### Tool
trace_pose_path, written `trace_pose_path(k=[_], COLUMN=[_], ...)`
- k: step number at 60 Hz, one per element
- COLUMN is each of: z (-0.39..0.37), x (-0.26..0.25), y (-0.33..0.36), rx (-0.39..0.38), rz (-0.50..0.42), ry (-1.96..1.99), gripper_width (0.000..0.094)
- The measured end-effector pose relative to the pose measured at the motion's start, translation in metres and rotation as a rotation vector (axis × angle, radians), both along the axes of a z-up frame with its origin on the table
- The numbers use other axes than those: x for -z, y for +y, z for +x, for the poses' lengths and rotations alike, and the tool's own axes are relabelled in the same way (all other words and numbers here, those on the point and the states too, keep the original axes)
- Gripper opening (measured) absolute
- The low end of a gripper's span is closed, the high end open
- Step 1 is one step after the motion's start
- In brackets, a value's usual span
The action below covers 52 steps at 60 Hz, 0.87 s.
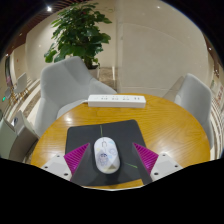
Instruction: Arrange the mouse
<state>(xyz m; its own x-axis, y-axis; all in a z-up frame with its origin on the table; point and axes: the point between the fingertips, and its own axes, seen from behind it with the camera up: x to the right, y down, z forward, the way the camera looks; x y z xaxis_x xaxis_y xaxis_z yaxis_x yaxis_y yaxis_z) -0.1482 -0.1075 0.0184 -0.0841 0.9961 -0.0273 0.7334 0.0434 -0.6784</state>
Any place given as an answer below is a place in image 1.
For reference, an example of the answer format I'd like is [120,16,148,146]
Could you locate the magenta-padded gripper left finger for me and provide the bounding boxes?
[40,142,92,186]

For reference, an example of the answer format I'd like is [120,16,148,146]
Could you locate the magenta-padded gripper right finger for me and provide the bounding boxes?
[131,142,184,186]

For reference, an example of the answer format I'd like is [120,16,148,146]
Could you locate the white cartoon-print computer mouse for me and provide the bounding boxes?
[93,136,121,175]

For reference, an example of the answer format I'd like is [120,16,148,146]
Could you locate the black mouse pad green lines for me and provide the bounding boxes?
[64,119,152,187]

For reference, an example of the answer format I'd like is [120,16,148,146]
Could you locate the grey shell chair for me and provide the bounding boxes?
[0,117,18,160]
[163,73,215,152]
[9,110,41,164]
[34,55,118,138]
[13,72,29,95]

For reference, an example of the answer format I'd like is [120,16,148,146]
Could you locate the white power strip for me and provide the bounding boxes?
[87,94,148,109]

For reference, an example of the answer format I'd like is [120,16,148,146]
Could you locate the white plant pot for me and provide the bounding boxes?
[87,64,101,80]

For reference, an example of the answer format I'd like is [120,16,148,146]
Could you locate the green leafy potted plant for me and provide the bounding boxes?
[43,2,113,70]

